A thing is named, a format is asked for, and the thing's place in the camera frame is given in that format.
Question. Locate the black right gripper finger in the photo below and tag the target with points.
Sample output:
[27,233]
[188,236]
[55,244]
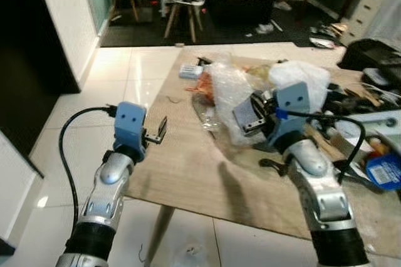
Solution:
[247,118]

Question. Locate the clear plastic wrap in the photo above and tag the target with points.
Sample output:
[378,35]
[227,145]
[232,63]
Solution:
[225,91]

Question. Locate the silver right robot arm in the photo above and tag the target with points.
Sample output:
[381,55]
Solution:
[319,192]

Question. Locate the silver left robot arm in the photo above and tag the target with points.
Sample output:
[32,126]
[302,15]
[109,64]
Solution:
[106,182]

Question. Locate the orange wrapper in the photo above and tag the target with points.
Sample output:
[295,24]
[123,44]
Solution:
[204,84]

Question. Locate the white crumpled plastic bag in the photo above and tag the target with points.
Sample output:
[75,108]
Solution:
[307,74]

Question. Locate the small white box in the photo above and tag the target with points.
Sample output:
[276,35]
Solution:
[190,71]

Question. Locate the wooden table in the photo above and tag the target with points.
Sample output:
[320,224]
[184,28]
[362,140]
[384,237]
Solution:
[207,179]

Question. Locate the white shoe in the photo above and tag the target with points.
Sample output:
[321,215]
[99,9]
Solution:
[265,28]

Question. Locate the pile of slippers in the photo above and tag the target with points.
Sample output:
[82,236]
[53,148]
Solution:
[326,35]

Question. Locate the black coffee table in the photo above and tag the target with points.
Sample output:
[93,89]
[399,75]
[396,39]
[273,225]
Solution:
[241,4]

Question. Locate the black bag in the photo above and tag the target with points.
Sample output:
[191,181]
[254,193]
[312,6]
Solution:
[369,54]

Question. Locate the blue packet with barcode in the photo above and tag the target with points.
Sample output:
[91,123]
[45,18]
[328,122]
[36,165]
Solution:
[383,172]

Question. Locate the white drawer cabinet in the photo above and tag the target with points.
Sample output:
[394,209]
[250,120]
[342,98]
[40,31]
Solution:
[373,4]

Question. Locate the light blue left wrist camera mount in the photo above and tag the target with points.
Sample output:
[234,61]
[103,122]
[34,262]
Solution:
[130,120]

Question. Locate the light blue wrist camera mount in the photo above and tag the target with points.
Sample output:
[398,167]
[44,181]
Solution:
[130,120]
[293,107]

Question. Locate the light blue right wrist camera mount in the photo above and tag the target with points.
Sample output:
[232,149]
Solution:
[293,107]

